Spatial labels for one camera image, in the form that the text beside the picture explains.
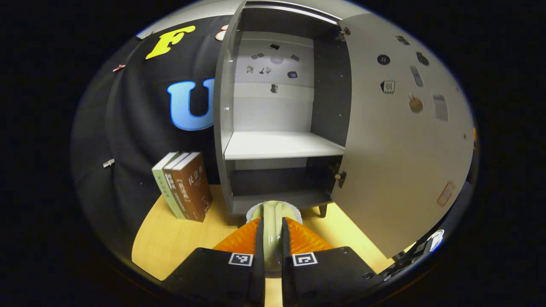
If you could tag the tan book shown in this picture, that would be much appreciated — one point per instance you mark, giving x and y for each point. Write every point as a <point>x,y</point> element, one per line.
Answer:
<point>169,179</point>

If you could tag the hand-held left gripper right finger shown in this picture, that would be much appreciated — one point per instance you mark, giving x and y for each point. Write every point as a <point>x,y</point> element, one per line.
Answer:
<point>286,273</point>

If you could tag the silver backdrop clip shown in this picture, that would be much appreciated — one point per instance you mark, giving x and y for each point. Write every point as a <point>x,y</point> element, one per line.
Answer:
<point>108,163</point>

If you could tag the black backdrop cloth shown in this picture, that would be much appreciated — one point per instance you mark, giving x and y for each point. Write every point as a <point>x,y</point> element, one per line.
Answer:
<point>128,128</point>

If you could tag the green book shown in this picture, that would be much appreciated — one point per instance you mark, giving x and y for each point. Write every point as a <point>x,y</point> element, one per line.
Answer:
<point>164,187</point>

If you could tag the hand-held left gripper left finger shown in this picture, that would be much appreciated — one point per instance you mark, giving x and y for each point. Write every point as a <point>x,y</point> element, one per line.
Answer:
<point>259,273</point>

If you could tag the white cabinet shelf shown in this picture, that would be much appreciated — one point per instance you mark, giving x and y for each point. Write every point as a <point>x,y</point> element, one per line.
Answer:
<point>277,145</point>

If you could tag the beige cabinet door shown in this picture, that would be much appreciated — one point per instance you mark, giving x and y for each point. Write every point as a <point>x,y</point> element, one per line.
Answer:
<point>384,170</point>

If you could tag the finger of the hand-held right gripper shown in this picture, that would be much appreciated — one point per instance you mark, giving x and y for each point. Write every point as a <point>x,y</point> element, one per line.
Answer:
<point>474,138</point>

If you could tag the red backdrop clip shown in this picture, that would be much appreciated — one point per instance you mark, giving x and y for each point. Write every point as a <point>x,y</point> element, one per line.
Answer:
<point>119,68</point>

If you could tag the metal door hinge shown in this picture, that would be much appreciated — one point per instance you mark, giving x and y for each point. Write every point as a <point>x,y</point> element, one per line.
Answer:
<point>340,178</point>
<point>344,33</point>

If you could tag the dark brown book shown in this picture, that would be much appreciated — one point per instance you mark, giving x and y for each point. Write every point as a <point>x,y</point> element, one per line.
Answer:
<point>192,192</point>

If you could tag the dark grey cabinet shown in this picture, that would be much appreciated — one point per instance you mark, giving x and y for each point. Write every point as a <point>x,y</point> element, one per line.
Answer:
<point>332,106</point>

